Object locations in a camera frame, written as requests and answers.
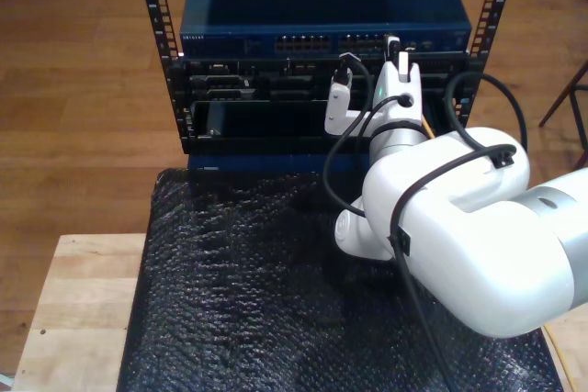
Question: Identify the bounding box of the thick grey camera cable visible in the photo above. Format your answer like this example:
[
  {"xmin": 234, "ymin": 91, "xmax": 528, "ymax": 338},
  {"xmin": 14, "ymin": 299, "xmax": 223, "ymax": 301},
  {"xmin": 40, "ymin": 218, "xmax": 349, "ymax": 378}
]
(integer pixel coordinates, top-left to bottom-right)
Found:
[{"xmin": 336, "ymin": 52, "xmax": 375, "ymax": 136}]

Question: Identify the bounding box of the black textured bubble mat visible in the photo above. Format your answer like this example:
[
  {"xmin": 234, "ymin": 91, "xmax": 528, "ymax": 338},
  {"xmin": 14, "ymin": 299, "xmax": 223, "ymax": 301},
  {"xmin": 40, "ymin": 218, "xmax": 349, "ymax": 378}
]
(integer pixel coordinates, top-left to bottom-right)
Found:
[{"xmin": 117, "ymin": 165, "xmax": 565, "ymax": 392}]

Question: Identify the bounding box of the yellow network cable clear plug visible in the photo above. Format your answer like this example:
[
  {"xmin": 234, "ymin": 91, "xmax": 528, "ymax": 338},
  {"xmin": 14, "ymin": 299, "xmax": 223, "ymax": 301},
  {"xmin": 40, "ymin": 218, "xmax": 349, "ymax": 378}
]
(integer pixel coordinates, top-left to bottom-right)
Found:
[{"xmin": 384, "ymin": 32, "xmax": 575, "ymax": 392}]

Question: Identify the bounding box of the black rack server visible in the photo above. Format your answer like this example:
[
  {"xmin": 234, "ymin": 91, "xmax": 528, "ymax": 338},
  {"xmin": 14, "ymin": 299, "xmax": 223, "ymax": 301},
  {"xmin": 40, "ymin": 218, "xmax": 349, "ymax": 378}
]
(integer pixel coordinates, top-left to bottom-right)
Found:
[{"xmin": 181, "ymin": 55, "xmax": 469, "ymax": 102}]

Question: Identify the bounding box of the dark blue flat rack unit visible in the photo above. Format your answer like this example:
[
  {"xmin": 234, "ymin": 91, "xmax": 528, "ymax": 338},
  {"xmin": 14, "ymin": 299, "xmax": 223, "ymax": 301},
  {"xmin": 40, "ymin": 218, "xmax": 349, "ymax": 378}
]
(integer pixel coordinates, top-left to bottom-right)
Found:
[{"xmin": 187, "ymin": 151, "xmax": 372, "ymax": 174}]

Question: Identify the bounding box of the black rack tray red dot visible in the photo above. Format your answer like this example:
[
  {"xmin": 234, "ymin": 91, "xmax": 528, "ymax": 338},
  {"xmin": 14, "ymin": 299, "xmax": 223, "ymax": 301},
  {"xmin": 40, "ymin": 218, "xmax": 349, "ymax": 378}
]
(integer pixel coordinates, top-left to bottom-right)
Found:
[{"xmin": 181, "ymin": 97, "xmax": 465, "ymax": 157}]

